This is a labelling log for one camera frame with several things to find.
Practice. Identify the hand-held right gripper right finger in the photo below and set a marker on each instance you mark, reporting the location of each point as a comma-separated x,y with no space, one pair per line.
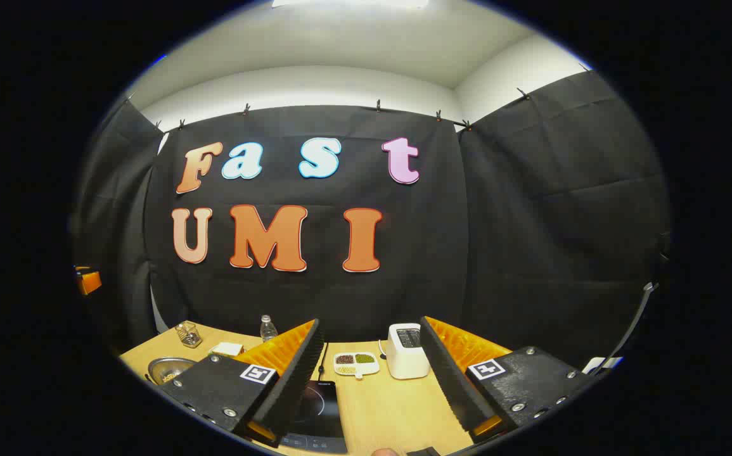
448,380

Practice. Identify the white toaster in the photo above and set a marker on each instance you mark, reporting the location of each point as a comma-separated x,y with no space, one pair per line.
405,354

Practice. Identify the white divided dish of beans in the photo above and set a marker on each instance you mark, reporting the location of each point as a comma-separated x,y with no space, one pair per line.
356,364

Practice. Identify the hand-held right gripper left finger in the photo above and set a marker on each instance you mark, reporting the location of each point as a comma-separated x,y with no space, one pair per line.
299,373

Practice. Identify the clear plastic water bottle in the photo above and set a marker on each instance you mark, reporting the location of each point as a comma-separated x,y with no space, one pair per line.
268,330

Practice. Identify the black induction cooktop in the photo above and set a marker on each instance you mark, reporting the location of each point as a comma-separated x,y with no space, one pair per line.
321,411

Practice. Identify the sandwich with lettuce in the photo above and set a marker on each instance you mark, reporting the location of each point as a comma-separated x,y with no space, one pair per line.
227,349

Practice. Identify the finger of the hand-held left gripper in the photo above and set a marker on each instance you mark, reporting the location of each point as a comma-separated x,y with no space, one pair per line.
89,281

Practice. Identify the white flat object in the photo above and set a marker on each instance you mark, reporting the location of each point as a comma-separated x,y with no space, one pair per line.
600,364

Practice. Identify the black backdrop cloth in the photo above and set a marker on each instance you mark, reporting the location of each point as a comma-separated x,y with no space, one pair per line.
518,240

